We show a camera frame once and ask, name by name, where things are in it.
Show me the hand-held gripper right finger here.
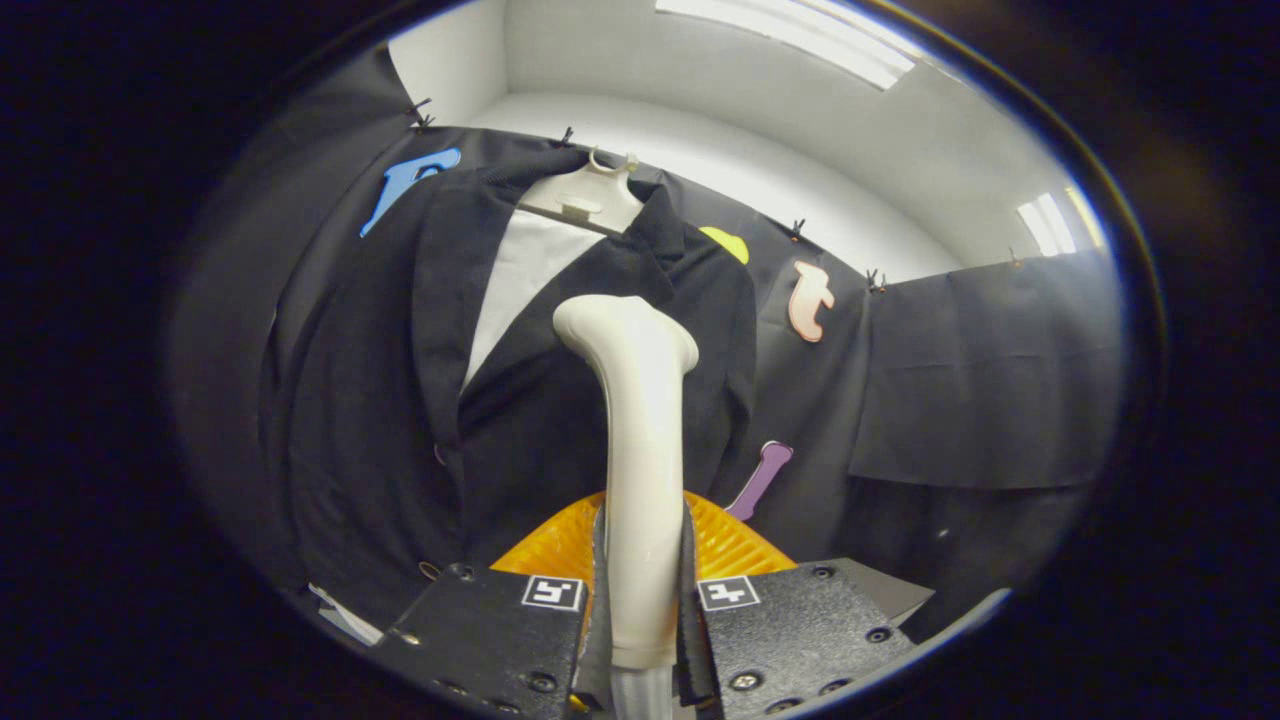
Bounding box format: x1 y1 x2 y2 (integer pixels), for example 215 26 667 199
680 490 916 719

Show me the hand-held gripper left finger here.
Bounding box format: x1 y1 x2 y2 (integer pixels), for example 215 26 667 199
375 490 613 719

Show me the white garment steamer wand with hose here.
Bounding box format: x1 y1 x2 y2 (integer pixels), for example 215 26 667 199
552 293 701 720

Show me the black suit jacket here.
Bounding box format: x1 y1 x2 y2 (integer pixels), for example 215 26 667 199
258 148 759 631

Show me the black backdrop cloth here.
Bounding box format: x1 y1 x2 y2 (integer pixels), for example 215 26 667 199
165 45 1131 641

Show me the row of black cloth clips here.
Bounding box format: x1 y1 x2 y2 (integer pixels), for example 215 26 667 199
405 97 1021 296

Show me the small ceiling light panel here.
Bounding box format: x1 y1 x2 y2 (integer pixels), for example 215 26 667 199
1017 190 1106 258

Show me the long ceiling light panel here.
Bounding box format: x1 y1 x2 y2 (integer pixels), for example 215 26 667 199
655 0 916 91

